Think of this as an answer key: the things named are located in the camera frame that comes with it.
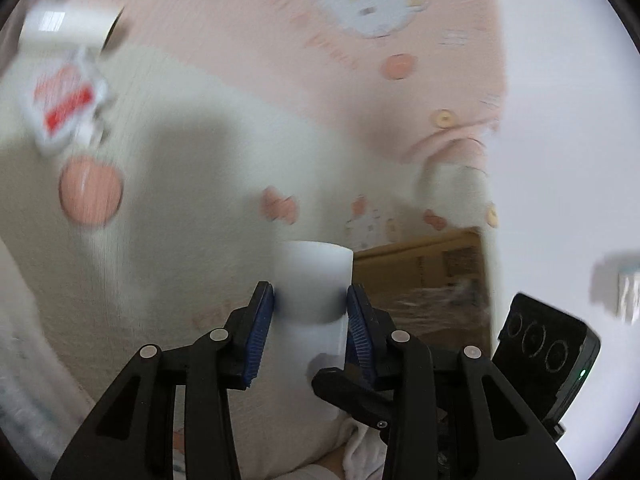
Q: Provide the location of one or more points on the white wall socket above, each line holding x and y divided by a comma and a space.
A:
620, 285

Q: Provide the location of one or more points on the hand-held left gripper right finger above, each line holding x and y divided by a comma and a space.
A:
361, 335

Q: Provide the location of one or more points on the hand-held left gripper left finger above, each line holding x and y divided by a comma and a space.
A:
257, 330

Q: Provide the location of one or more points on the red and white packet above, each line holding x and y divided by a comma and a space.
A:
62, 102

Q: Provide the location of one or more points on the white cardboard roll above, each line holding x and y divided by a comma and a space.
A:
70, 22
315, 280

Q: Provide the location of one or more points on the brown cardboard box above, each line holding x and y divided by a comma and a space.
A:
430, 280

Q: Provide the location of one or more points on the pink cartoon printed blanket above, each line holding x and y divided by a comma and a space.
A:
250, 35

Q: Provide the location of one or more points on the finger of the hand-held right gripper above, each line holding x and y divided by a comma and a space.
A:
345, 390

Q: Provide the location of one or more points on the white waffle blanket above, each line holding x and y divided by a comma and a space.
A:
200, 210

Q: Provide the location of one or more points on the person's white fluffy clothing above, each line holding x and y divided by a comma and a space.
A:
362, 450

